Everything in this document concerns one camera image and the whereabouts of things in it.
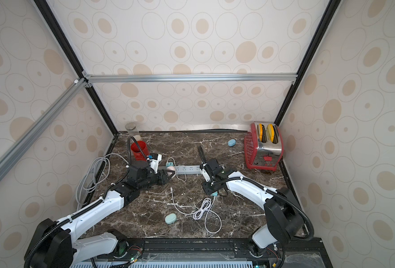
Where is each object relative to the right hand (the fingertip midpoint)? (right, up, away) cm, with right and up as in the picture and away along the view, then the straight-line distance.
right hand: (211, 186), depth 87 cm
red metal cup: (-42, +17, +10) cm, 46 cm away
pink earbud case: (-20, +10, -6) cm, 24 cm away
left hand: (-18, +9, -7) cm, 21 cm away
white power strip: (-9, +8, +11) cm, 16 cm away
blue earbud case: (+15, +24, +26) cm, 38 cm away
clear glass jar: (-48, +32, +16) cm, 60 cm away
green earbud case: (-20, -14, -6) cm, 25 cm away
